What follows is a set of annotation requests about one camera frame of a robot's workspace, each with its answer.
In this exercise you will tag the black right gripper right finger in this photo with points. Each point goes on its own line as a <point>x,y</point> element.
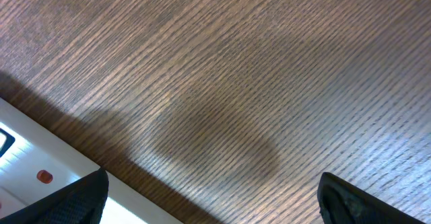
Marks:
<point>343,203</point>

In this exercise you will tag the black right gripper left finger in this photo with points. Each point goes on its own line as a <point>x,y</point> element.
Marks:
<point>81,202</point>

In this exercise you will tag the white power strip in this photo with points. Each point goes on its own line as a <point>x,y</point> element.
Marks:
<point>35,163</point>

